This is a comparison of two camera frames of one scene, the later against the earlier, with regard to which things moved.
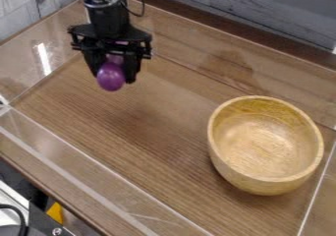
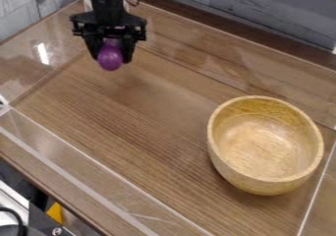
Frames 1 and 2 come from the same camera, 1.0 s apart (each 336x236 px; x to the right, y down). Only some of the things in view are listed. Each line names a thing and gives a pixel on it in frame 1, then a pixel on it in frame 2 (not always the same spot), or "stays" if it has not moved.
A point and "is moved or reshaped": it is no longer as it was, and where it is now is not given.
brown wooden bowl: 266,145 stays
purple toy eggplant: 111,72 is moved or reshaped
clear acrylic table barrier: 78,184 stays
